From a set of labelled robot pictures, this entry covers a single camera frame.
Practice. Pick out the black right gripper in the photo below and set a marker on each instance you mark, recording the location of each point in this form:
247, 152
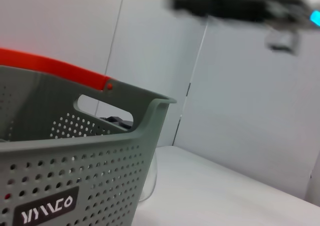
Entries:
237, 8

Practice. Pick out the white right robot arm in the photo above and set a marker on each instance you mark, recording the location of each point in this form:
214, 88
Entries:
287, 0

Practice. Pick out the grey perforated storage bin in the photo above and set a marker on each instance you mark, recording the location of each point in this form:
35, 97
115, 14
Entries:
75, 161

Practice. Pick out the glass carafe black lid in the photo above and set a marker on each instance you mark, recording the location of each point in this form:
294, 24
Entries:
117, 121

